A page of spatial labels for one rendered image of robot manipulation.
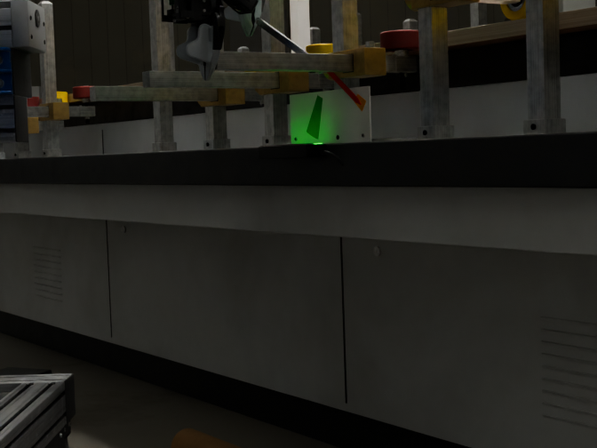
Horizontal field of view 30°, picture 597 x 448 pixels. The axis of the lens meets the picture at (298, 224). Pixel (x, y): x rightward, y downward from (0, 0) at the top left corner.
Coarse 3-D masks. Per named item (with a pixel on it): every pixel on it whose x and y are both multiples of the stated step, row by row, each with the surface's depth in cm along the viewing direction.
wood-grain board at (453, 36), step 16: (560, 16) 183; (576, 16) 180; (592, 16) 178; (448, 32) 206; (464, 32) 203; (480, 32) 199; (496, 32) 196; (512, 32) 193; (560, 32) 188; (448, 48) 211
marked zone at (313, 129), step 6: (318, 96) 213; (318, 102) 213; (318, 108) 213; (312, 114) 215; (318, 114) 213; (312, 120) 215; (318, 120) 214; (312, 126) 215; (318, 126) 214; (312, 132) 216; (318, 132) 214
